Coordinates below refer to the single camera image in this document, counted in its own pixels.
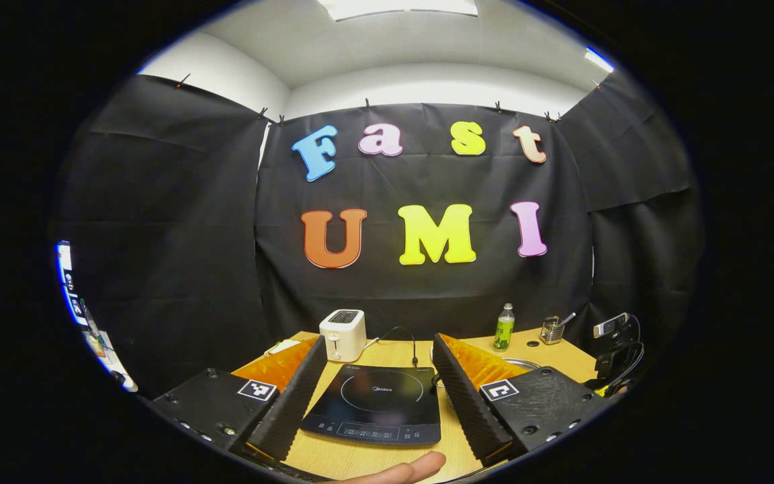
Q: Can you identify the black backdrop cloth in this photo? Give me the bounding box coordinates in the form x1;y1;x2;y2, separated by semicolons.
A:
51;67;705;397

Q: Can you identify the white toaster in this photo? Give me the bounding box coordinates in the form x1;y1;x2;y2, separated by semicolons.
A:
319;309;368;364

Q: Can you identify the large ceiling light panel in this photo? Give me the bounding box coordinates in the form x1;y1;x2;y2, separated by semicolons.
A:
316;0;478;21

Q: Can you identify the green label drink bottle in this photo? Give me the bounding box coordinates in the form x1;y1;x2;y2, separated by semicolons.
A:
493;302;515;352

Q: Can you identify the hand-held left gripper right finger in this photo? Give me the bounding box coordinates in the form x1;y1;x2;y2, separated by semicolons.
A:
431;332;619;468

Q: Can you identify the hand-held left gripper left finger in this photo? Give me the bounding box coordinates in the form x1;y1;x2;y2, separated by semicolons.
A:
148;335;329;465

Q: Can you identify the black power cable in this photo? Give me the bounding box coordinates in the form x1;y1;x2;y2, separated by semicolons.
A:
377;326;421;369

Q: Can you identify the small ceiling light panel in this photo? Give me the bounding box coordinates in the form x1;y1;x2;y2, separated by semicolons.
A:
585;47;615;73

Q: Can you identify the metal wire utensil holder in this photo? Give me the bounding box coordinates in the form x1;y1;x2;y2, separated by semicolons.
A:
540;316;566;345

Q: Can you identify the black induction cooktop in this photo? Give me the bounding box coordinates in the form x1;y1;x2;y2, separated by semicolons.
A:
300;364;443;448

